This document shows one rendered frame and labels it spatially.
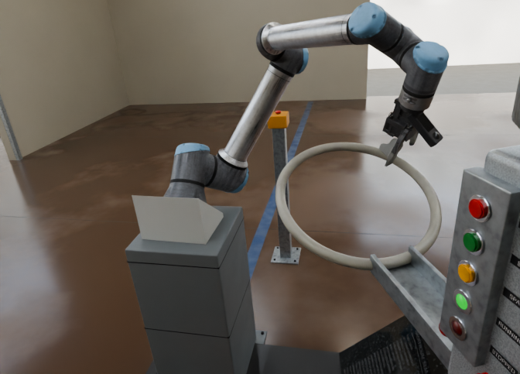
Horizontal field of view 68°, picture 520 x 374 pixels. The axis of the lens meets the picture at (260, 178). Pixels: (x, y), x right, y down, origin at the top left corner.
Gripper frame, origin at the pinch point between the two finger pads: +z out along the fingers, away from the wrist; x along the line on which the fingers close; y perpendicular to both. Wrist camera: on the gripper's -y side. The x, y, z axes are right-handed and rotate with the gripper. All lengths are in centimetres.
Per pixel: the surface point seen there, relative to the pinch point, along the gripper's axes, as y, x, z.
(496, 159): -29, 53, -53
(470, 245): -32, 58, -43
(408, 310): -30, 48, -5
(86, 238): 204, 68, 193
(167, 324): 44, 76, 83
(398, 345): -32, 36, 33
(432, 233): -22.6, 19.8, 0.4
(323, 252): -5.6, 46.3, 0.7
